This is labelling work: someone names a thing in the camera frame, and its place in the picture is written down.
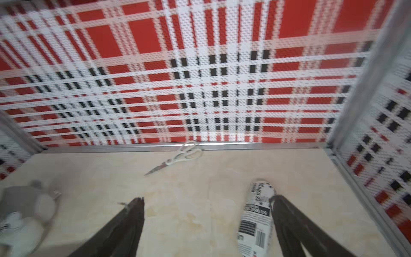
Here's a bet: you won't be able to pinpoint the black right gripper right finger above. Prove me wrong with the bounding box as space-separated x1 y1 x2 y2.
269 195 354 257

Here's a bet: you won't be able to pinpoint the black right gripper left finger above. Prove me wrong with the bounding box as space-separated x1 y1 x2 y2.
69 198 144 257

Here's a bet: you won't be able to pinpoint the grey white husky plush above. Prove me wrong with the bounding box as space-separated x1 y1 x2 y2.
1 181 62 257

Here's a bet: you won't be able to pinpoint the white handled scissors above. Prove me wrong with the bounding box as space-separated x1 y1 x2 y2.
145 141 203 176

